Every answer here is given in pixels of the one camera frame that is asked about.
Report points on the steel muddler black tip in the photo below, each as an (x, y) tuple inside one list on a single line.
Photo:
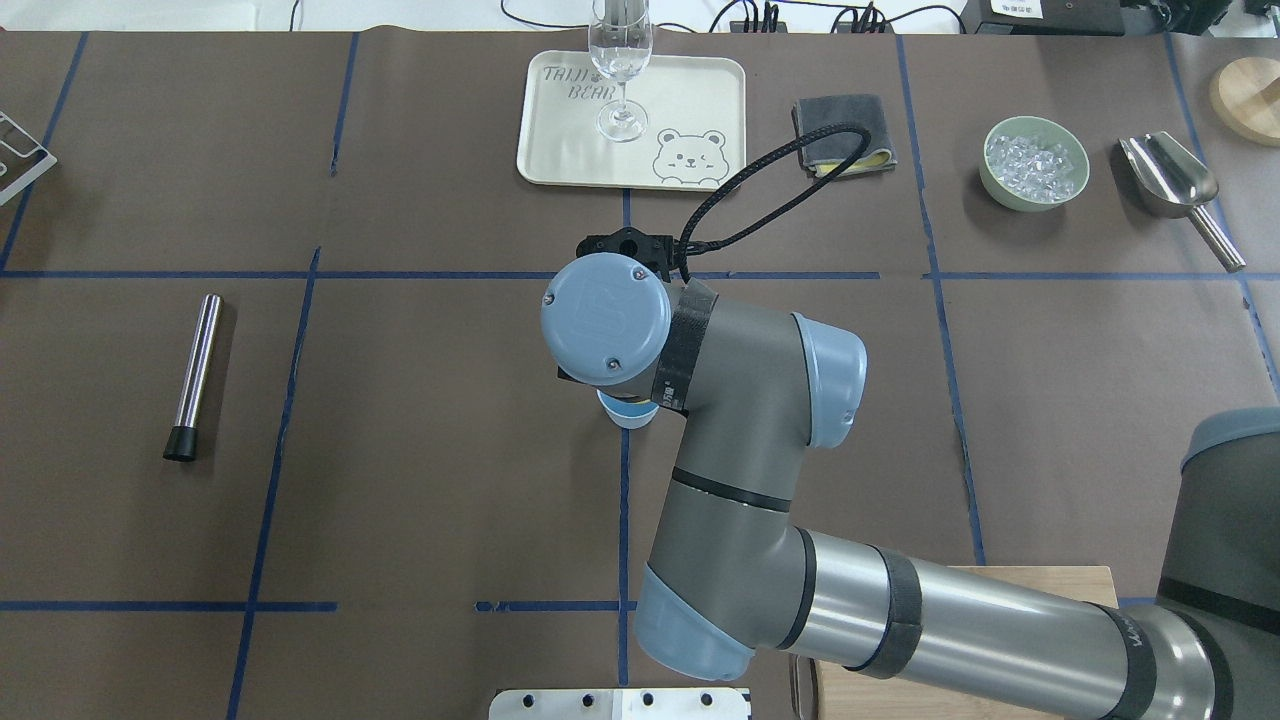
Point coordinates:
[(181, 444)]

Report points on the white wire cup rack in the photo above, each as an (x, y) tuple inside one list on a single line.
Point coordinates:
[(23, 159)]

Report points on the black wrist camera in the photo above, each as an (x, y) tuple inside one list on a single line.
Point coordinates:
[(655, 251)]

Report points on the green bowl of ice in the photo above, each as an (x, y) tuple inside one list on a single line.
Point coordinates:
[(1032, 164)]

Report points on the wooden cutting board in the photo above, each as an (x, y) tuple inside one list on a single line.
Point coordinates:
[(837, 693)]

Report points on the cream bear tray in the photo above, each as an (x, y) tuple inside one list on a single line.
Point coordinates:
[(693, 110)]

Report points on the steel ice scoop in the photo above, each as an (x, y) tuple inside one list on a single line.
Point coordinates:
[(1173, 183)]

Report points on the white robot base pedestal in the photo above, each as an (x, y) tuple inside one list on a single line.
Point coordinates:
[(622, 703)]

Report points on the clear wine glass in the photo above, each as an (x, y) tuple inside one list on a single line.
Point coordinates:
[(620, 44)]

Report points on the wooden round stand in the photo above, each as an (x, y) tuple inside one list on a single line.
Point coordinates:
[(1245, 95)]

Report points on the grey folded cloth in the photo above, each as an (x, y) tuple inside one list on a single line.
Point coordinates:
[(823, 156)]

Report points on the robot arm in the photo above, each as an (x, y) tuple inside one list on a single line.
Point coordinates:
[(729, 573)]

